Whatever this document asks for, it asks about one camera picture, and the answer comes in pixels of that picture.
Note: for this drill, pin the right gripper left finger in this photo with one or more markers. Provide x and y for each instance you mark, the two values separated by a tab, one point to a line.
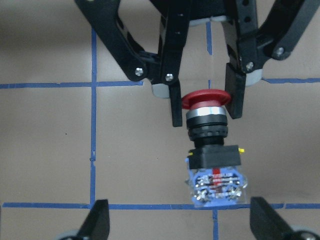
97	223

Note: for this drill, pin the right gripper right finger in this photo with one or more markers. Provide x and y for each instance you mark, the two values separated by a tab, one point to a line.
265	223

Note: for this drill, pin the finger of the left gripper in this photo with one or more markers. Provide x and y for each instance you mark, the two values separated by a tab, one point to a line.
161	68
250	46

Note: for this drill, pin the red emergency stop button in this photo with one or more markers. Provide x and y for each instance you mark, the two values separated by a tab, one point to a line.
215	178

